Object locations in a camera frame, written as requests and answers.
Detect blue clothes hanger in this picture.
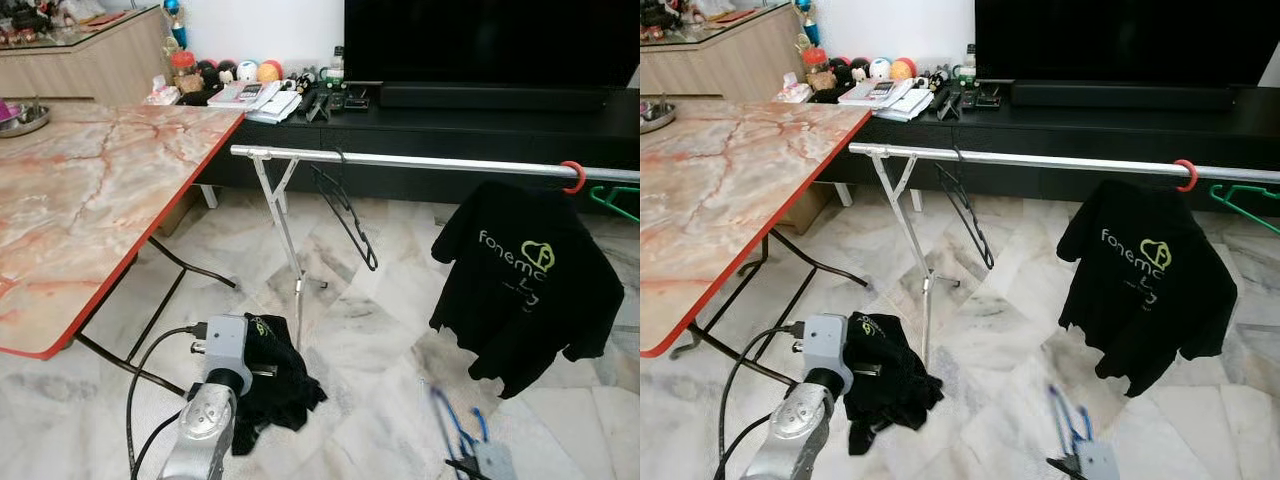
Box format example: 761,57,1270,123
425,380,493,466
1045,383,1096,461

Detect black logo T-shirt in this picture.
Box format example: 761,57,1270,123
843,312,946,456
430,180,626,401
232,312,329,458
1057,180,1239,399

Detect black clothes hanger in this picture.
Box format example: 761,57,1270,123
935,148,996,271
308,148,381,273

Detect green clothes hanger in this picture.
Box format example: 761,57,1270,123
588,183,641,223
1208,183,1280,238

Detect silver clothes rack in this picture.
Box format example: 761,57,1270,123
848,142,1280,371
230,143,641,351

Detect black TV console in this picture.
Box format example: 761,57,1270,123
195,80,641,206
820,78,1280,206

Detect marble pattern folding table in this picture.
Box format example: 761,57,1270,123
640,98,873,391
0,98,246,396

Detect black soundbar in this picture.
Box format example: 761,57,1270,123
1010,82,1239,111

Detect stack of white papers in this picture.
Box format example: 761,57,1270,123
207,80,303,124
838,78,936,123

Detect metal bowl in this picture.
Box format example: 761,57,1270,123
640,98,676,134
0,100,53,138

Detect black television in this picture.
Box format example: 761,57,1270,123
343,0,641,93
975,0,1269,91

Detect red lid snack jar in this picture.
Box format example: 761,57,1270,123
800,47,833,93
168,50,198,96

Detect wooden sideboard cabinet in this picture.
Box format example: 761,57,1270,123
640,3,801,104
0,5,171,106

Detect gold blue trophy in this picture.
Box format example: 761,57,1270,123
793,0,821,46
162,0,191,49

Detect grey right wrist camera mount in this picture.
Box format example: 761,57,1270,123
473,440,517,480
1075,440,1121,480

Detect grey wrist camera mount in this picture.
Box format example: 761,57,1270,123
193,315,251,396
1075,440,1121,480
473,440,517,480
798,313,854,394

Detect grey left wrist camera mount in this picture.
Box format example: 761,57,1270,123
193,315,251,396
798,313,854,394

